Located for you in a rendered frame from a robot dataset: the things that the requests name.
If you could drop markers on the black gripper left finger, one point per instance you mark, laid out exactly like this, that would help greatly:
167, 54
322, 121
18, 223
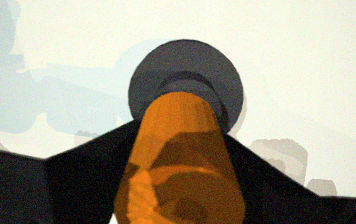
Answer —
77, 186

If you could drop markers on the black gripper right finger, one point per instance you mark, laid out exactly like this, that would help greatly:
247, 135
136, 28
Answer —
272, 197

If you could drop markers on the orange knob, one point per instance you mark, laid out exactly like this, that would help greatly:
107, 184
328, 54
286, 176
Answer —
179, 171

